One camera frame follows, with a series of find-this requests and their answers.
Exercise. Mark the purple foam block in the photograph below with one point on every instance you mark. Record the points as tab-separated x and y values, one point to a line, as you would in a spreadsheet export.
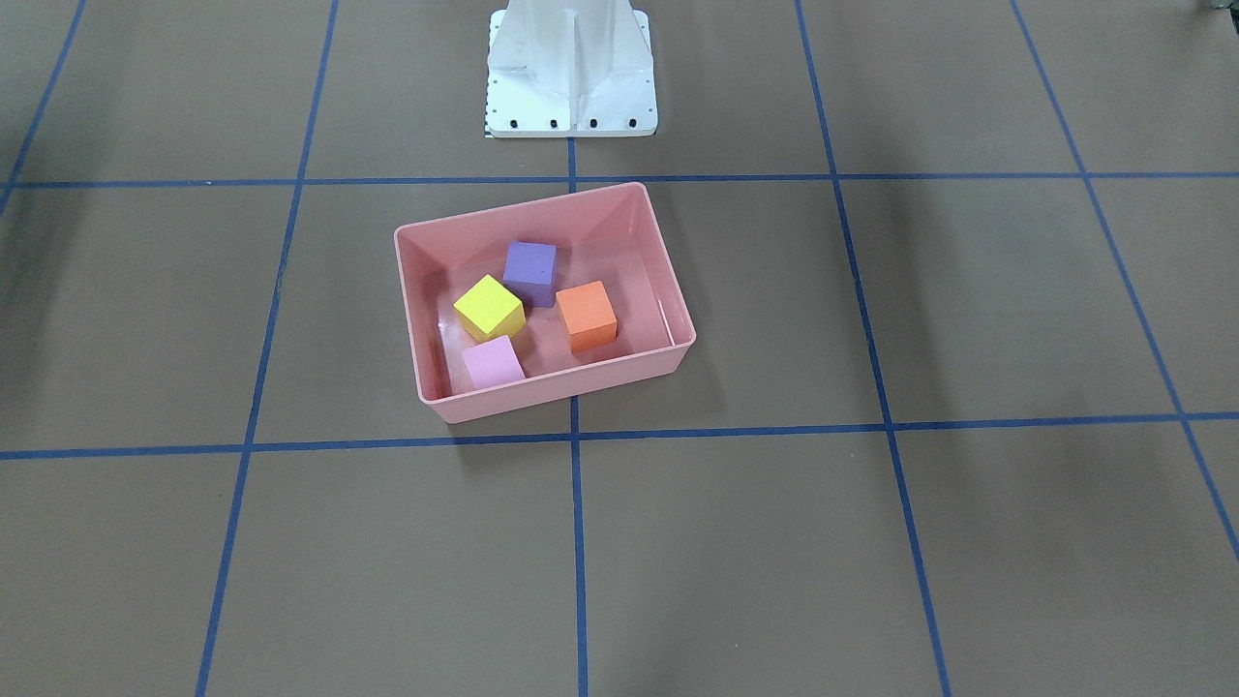
529	272

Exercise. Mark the orange foam block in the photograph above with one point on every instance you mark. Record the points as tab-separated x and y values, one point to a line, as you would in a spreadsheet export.
587	316

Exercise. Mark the pink foam block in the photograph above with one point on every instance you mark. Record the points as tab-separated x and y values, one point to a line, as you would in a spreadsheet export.
493	363

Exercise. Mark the yellow foam block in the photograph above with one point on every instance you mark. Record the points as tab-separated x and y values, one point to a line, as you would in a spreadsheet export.
489	310

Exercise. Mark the pink plastic bin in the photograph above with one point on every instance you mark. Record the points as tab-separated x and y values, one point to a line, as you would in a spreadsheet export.
609	235

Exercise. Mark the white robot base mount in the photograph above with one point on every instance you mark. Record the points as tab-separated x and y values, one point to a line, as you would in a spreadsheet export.
570	69

